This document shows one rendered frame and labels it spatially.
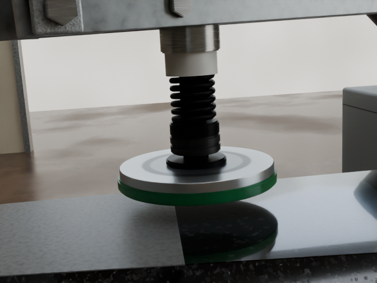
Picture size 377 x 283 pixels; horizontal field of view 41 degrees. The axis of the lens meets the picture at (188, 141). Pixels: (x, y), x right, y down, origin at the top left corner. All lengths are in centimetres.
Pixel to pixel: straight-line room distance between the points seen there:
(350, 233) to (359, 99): 124
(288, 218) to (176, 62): 24
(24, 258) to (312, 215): 34
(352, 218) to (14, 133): 506
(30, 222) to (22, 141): 486
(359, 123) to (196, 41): 124
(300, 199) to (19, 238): 37
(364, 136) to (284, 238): 124
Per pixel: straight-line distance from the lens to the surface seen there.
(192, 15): 61
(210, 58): 66
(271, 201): 71
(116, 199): 76
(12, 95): 551
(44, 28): 52
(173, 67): 66
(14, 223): 71
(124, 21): 57
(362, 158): 183
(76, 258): 57
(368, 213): 67
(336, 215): 66
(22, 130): 548
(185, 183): 60
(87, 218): 69
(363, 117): 180
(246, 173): 63
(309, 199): 72
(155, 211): 69
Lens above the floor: 104
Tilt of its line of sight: 11 degrees down
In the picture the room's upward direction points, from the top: 3 degrees counter-clockwise
